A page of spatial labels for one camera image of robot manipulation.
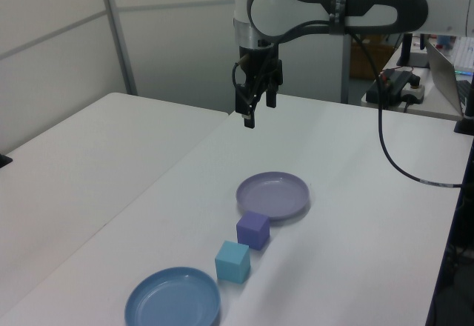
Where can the black monitor stand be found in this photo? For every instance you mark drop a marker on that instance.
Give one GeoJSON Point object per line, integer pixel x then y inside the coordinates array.
{"type": "Point", "coordinates": [406, 50]}

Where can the purple plate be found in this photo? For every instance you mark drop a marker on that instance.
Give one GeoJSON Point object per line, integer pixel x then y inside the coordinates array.
{"type": "Point", "coordinates": [274, 196]}

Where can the grey partition edge post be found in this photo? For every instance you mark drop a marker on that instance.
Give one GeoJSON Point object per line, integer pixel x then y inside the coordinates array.
{"type": "Point", "coordinates": [345, 70]}

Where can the emergency stop button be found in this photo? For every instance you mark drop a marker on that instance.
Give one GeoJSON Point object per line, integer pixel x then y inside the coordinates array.
{"type": "Point", "coordinates": [415, 90]}

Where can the black power box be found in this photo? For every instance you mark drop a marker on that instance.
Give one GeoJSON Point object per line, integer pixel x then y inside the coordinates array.
{"type": "Point", "coordinates": [392, 83]}

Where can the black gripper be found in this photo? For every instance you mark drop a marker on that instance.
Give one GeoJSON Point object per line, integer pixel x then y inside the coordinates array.
{"type": "Point", "coordinates": [259, 66]}

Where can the blue cup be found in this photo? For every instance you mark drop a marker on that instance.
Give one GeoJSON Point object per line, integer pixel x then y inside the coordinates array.
{"type": "Point", "coordinates": [443, 40]}

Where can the silver laptop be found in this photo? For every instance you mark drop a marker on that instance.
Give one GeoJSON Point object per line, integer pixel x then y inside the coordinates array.
{"type": "Point", "coordinates": [442, 78]}

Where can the light blue cube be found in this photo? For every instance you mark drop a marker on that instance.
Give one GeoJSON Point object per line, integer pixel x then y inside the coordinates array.
{"type": "Point", "coordinates": [231, 263]}

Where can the purple cube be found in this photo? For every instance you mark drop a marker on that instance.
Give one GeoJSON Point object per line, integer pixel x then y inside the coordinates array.
{"type": "Point", "coordinates": [252, 231]}

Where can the blue plate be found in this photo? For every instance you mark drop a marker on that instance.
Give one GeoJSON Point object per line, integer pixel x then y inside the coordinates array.
{"type": "Point", "coordinates": [172, 300]}

